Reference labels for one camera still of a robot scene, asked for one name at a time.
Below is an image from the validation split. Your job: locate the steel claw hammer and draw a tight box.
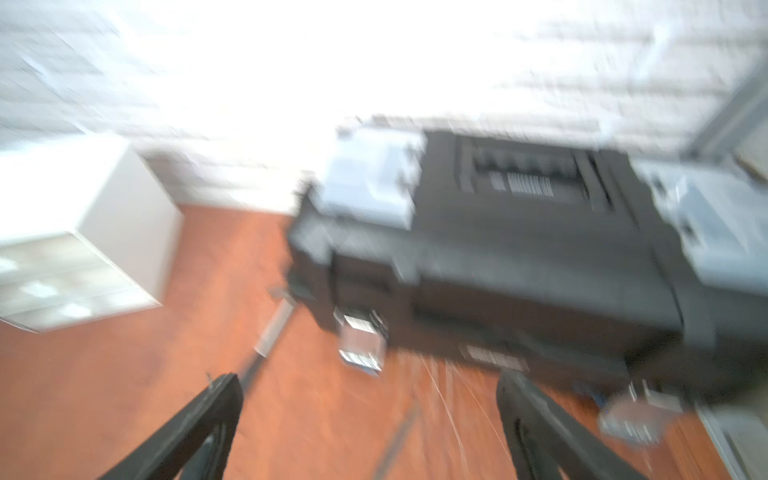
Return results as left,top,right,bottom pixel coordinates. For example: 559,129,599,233
238,288,298,396

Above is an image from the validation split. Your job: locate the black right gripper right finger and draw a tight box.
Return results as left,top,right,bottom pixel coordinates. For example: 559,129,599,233
496,370,644,480

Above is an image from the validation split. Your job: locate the white drawer cabinet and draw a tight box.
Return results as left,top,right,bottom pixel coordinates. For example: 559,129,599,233
1,134,184,333

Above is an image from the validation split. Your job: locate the black plastic toolbox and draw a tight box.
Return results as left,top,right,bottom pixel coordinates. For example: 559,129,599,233
286,125,768,397

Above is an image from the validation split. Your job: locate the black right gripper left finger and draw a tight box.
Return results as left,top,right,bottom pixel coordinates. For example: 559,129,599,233
101,373,244,479

